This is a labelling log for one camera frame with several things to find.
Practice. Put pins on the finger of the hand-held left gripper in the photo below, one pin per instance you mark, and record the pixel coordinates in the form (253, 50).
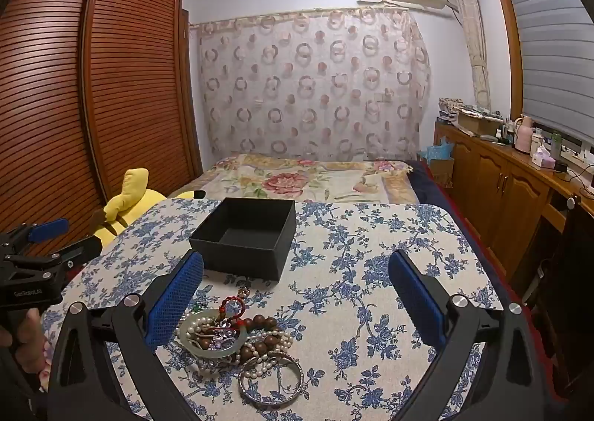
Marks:
(79, 250)
(48, 228)

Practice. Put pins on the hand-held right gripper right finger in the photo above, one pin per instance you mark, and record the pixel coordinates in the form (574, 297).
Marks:
(417, 305)

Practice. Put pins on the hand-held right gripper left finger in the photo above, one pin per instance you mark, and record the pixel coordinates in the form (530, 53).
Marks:
(174, 305)

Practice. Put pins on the pale jade bangle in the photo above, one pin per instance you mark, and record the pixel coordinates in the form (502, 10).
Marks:
(209, 350)

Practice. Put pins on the black box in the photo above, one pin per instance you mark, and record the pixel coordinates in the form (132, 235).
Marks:
(241, 258)

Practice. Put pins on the silver bangles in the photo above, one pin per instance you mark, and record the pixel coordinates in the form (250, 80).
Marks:
(299, 377)

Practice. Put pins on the person's left hand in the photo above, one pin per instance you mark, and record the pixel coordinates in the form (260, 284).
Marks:
(25, 330)

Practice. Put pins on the blue floral tablecloth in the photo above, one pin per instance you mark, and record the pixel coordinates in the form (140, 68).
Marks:
(362, 263)

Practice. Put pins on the yellow plush toy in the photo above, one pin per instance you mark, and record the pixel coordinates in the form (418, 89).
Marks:
(132, 198)

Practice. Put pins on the dark blue blanket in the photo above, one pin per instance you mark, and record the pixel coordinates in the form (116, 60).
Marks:
(427, 184)

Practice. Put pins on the brown cardboard box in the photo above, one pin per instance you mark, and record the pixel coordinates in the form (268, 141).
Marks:
(443, 170)

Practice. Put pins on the wooden sideboard cabinet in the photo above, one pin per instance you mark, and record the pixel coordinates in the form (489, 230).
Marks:
(501, 189)

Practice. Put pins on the blue plastic bag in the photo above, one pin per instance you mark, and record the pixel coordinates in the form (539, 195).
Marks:
(436, 152)

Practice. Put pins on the black chair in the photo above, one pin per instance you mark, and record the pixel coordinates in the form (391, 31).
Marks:
(571, 286)

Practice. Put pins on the floral bed blanket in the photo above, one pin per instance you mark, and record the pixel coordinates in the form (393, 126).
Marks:
(287, 182)

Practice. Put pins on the wooden louvered wardrobe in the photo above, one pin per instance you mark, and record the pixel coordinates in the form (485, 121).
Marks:
(130, 77)

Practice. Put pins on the open cardboard box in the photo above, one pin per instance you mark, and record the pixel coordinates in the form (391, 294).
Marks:
(478, 124)

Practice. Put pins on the pink tissue box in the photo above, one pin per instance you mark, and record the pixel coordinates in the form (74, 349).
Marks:
(542, 160)

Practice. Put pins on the pink thermos jug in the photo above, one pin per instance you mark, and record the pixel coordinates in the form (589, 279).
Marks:
(523, 138)

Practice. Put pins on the pile of papers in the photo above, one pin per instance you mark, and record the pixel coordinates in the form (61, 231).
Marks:
(452, 107)

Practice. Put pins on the green bottle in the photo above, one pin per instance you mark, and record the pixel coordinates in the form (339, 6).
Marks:
(556, 142)

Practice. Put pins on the white power strip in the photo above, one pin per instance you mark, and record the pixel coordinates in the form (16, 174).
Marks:
(571, 152)

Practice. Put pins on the tied beige curtain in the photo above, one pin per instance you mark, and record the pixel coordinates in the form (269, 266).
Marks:
(478, 54)

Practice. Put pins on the grey window blind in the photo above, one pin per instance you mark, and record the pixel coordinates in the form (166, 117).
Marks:
(557, 54)

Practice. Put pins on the wooden window frame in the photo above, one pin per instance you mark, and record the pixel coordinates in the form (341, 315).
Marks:
(508, 40)

